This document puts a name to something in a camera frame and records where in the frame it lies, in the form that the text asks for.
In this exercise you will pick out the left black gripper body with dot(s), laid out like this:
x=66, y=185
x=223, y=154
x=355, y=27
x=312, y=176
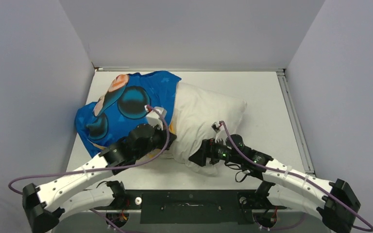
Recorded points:
x=161, y=137

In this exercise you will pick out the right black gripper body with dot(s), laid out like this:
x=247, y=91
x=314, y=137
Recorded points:
x=219, y=151

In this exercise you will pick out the white pillow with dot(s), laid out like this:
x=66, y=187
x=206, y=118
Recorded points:
x=195, y=110

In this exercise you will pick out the yellow and blue pillowcase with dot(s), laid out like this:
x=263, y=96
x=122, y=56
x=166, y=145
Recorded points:
x=122, y=107

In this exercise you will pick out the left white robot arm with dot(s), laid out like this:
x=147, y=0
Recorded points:
x=46, y=205

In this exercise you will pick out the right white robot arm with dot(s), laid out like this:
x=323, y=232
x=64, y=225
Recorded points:
x=335, y=203

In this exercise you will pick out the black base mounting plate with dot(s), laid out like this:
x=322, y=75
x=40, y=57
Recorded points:
x=192, y=206

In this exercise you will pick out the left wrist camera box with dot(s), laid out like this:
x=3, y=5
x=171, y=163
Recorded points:
x=155, y=116

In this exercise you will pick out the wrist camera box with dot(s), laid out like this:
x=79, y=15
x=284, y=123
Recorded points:
x=155, y=116
x=221, y=135

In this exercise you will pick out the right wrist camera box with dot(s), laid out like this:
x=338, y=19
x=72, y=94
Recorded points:
x=221, y=135

